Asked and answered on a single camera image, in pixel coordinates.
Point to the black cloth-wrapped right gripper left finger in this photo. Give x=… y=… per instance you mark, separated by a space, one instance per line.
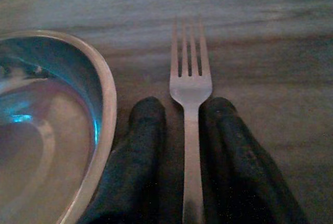
x=135 y=166

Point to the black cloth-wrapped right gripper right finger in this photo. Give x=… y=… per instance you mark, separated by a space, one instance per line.
x=234 y=166

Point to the silver metal fork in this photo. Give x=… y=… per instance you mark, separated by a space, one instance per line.
x=191 y=99

